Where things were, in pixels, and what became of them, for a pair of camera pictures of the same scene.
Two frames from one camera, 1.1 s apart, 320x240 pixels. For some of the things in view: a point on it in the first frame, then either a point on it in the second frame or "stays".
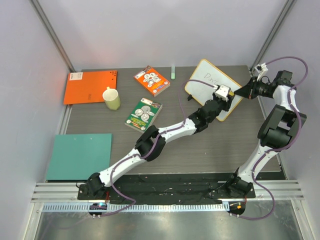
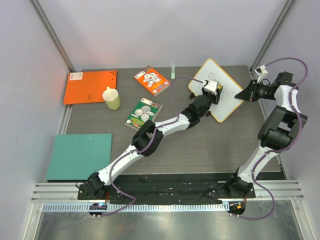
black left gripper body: x=221 y=104 to x=217 y=97
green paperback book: x=143 y=114 stays
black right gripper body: x=253 y=88 stays
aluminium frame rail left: x=58 y=44 stays
